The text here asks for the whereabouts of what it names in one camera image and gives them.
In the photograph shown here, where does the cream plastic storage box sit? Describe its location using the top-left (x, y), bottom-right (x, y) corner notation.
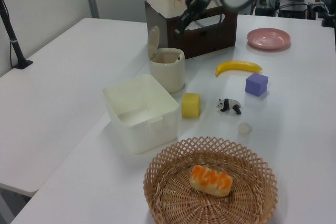
top-left (102, 73), bottom-right (180, 155)

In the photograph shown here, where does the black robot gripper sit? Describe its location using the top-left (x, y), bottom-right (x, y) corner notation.
top-left (174, 0), bottom-right (210, 35)

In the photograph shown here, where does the black camera pole with base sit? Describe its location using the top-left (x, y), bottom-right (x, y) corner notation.
top-left (0, 0), bottom-right (34, 70)

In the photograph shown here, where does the woven wicker basket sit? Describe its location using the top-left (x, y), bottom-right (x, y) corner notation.
top-left (143, 136), bottom-right (279, 224)

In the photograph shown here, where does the toy bread with orange glaze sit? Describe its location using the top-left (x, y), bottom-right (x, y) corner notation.
top-left (189, 164), bottom-right (233, 197)

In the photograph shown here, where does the yellow foam cube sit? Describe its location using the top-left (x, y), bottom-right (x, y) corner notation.
top-left (181, 92), bottom-right (202, 118)

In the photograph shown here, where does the purple foam cube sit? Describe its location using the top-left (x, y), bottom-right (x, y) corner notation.
top-left (245, 73), bottom-right (269, 97)

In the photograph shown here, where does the cream trash can with lid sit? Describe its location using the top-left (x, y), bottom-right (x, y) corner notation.
top-left (146, 26), bottom-right (186, 94)

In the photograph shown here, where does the background lab equipment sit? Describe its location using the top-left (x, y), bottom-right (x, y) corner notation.
top-left (250, 0), bottom-right (326, 20)

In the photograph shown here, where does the pink plate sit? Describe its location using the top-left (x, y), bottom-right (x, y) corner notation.
top-left (246, 27), bottom-right (291, 50)

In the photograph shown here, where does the yellow toy banana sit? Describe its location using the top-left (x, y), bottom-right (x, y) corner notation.
top-left (215, 60), bottom-right (263, 78)

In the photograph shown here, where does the panda toy figure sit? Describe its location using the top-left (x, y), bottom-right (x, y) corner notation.
top-left (216, 98), bottom-right (242, 115)

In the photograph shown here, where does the brown wooden crate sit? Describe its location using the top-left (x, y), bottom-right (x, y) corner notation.
top-left (144, 0), bottom-right (238, 60)

